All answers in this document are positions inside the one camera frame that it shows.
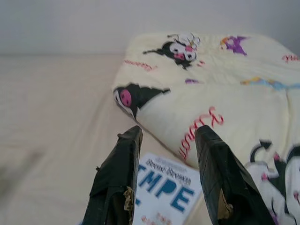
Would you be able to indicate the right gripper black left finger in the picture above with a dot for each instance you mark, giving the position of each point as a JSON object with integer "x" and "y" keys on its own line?
{"x": 114, "y": 175}

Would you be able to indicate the white book with blue letters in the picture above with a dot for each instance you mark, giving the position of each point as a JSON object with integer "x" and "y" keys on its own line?
{"x": 164, "y": 192}

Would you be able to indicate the mattress with cream sheet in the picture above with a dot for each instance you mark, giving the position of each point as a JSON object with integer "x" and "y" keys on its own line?
{"x": 51, "y": 112}

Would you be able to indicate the cream cartoon print blanket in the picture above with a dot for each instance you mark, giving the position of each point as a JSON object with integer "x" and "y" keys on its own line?
{"x": 234, "y": 93}

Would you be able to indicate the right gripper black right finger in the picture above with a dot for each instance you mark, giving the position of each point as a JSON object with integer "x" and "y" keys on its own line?
{"x": 222, "y": 178}

